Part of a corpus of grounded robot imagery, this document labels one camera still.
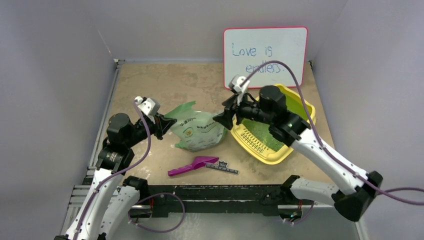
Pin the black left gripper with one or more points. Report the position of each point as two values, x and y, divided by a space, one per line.
162 124

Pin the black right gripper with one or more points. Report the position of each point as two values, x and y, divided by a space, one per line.
234 111

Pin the green cat litter bag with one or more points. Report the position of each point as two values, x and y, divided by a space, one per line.
195 129

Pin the yellow sifting litter tray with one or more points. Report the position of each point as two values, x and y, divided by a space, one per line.
256 148

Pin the purple plastic litter scoop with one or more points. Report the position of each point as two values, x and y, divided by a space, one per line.
198 162

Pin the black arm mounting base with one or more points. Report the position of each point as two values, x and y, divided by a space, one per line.
269 200

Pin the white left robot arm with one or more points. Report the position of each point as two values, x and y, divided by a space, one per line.
111 195

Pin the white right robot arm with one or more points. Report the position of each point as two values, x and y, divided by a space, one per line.
354 188

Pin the green cat litter granules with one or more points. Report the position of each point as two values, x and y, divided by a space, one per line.
261 132

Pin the pink framed whiteboard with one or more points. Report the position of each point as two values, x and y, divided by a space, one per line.
275 55

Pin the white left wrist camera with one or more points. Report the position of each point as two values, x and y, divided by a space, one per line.
147 106

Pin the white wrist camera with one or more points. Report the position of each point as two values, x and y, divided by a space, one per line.
239 86
147 106

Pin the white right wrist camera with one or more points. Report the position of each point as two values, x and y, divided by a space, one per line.
239 86

